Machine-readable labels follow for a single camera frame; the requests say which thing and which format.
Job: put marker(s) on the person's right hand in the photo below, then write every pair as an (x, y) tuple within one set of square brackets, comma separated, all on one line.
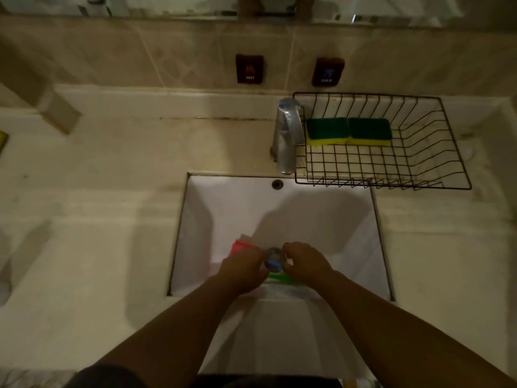
[(309, 264)]

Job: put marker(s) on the person's left hand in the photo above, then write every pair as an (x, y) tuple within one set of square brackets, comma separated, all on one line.
[(238, 270)]

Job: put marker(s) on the person's left fingers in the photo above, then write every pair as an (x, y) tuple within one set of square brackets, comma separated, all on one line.
[(260, 264)]

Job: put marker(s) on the person's right fingers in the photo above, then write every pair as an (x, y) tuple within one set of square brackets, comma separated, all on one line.
[(290, 258)]

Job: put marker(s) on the small clear round container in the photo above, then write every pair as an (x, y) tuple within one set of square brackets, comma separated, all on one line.
[(275, 258)]

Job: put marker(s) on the person's left forearm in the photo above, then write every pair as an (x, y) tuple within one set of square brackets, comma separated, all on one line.
[(177, 335)]

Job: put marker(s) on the person's right forearm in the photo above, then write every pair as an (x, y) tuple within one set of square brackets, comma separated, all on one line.
[(400, 339)]

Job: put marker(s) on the green plastic item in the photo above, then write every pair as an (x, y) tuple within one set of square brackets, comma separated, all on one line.
[(282, 277)]

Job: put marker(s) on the red plastic container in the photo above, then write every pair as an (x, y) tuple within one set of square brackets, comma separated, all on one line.
[(242, 245)]

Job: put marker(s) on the white rectangular sink basin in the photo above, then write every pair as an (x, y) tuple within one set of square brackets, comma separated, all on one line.
[(282, 214)]

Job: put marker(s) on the chrome faucet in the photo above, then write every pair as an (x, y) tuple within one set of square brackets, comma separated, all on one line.
[(287, 133)]

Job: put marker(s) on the person's dark shirt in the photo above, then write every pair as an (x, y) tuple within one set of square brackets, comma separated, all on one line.
[(202, 379)]

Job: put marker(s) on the green and yellow sponge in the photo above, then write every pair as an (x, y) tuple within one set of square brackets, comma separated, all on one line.
[(327, 131), (370, 131)]

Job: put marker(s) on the dark wall sign blue symbol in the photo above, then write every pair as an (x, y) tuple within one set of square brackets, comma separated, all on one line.
[(327, 71)]

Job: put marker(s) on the dark wall sign red symbol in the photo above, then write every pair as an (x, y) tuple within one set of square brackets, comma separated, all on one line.
[(250, 69)]

